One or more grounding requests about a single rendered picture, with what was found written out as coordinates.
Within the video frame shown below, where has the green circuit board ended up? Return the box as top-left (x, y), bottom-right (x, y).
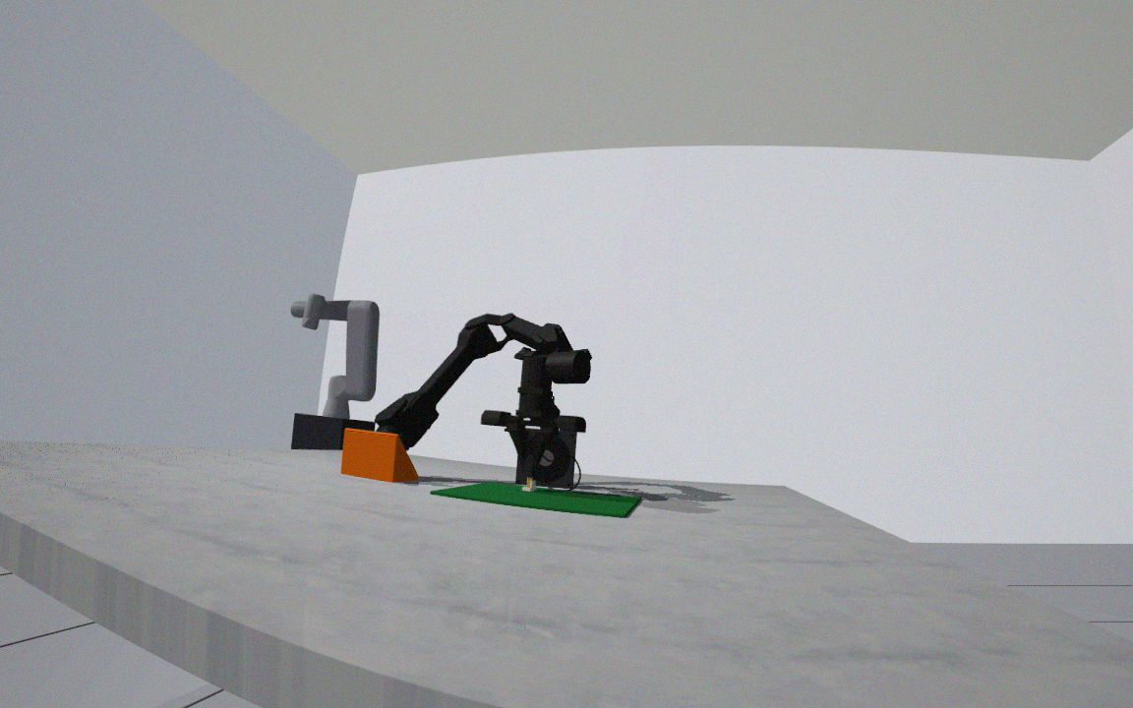
top-left (431, 477), bottom-right (642, 518)

